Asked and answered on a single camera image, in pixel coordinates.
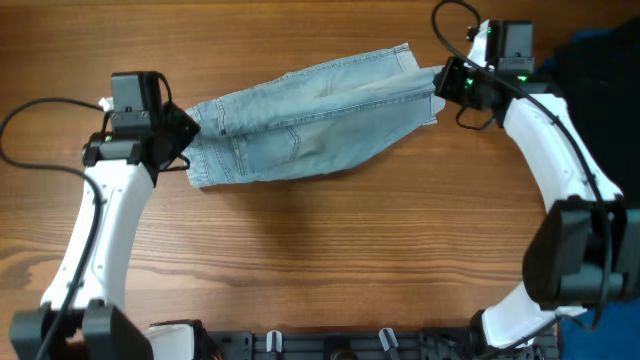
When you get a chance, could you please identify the black garment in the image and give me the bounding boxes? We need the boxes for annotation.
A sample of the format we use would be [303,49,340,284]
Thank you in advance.
[542,17,640,304]

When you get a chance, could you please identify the left white rail clip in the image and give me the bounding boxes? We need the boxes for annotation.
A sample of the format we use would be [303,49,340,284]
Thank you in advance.
[266,330,283,354]

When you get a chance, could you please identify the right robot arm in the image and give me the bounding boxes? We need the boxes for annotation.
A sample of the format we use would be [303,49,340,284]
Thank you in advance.
[434,20,639,359]

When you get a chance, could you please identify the white rail clip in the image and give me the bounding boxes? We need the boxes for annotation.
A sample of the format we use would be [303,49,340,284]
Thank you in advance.
[266,330,283,354]
[378,327,400,360]

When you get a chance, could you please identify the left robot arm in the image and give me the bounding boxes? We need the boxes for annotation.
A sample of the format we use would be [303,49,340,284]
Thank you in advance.
[9,71,200,359]

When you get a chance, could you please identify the left black camera cable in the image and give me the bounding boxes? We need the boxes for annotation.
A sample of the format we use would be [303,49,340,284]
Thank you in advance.
[0,72,192,360]

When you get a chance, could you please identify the right black camera cable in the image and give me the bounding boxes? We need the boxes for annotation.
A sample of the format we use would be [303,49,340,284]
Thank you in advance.
[430,0,616,351]

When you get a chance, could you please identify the dark blue garment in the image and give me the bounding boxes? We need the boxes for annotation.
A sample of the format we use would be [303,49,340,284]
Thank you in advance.
[542,27,640,360]

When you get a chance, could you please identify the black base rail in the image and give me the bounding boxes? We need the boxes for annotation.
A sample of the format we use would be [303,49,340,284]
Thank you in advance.
[202,328,560,360]

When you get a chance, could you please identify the light blue denim shorts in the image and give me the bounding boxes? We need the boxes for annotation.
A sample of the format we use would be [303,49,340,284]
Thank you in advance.
[184,44,445,188]

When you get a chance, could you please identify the right white rail clip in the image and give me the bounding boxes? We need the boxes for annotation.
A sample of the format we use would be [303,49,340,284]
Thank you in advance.
[378,327,400,360]

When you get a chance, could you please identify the black camera cable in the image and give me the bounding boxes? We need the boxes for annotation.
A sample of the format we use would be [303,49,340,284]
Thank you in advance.
[0,72,192,360]
[430,0,616,351]

